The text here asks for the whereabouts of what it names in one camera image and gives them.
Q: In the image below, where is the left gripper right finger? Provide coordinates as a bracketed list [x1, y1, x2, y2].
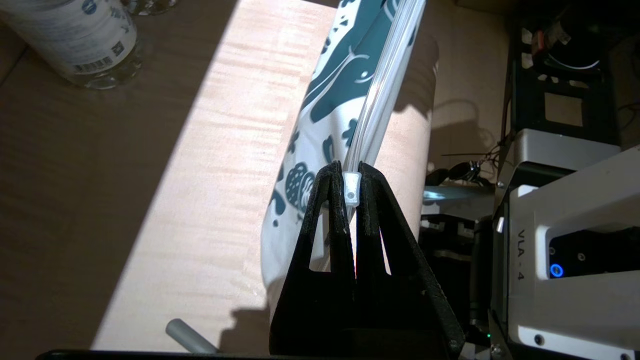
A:
[356, 161, 466, 358]

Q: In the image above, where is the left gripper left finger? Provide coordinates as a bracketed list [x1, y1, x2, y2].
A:
[270, 161, 357, 351]

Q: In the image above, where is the grey toothbrush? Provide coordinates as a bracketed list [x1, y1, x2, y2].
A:
[166, 318, 221, 355]

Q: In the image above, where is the white blue floral pouch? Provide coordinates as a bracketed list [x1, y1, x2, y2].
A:
[260, 0, 427, 301]

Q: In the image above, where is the black white robot base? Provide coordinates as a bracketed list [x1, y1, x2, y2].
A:
[420, 0, 640, 360]

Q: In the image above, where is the black blue-edged device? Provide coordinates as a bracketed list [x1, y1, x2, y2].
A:
[422, 185, 496, 217]

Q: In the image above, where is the beige wooden shelf unit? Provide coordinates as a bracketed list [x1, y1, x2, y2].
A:
[0, 0, 441, 351]

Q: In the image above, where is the clear water bottle grey cap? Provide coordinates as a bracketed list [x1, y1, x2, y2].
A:
[125, 0, 177, 16]
[0, 0, 143, 91]

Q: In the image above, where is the thin black cable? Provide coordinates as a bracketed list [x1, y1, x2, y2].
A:
[427, 147, 503, 183]

